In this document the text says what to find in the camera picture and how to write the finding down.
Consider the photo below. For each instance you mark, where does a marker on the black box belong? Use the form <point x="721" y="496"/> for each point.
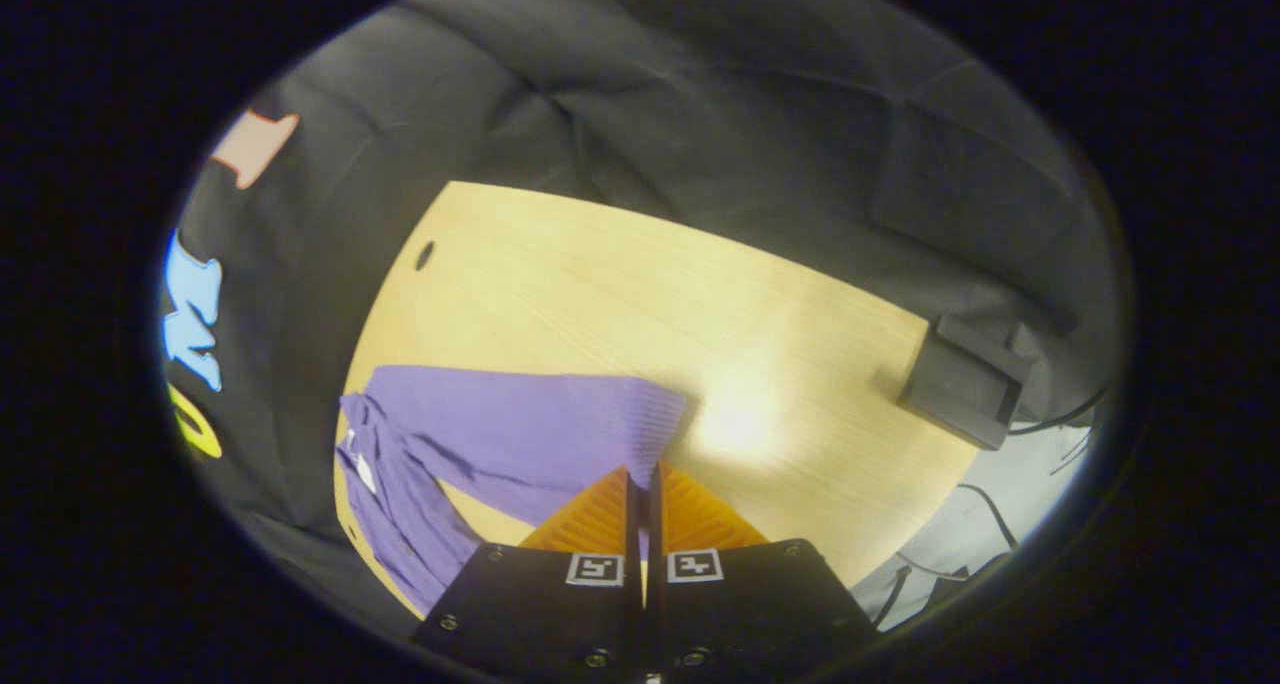
<point x="965" y="384"/>

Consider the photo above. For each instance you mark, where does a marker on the black backdrop cloth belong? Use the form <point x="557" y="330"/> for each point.
<point x="700" y="94"/>

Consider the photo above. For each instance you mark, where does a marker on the purple knit shirt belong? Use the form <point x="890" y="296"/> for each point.
<point x="520" y="424"/>

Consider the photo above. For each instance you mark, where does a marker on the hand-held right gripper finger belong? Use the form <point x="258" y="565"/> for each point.
<point x="634" y="534"/>
<point x="655" y="534"/>

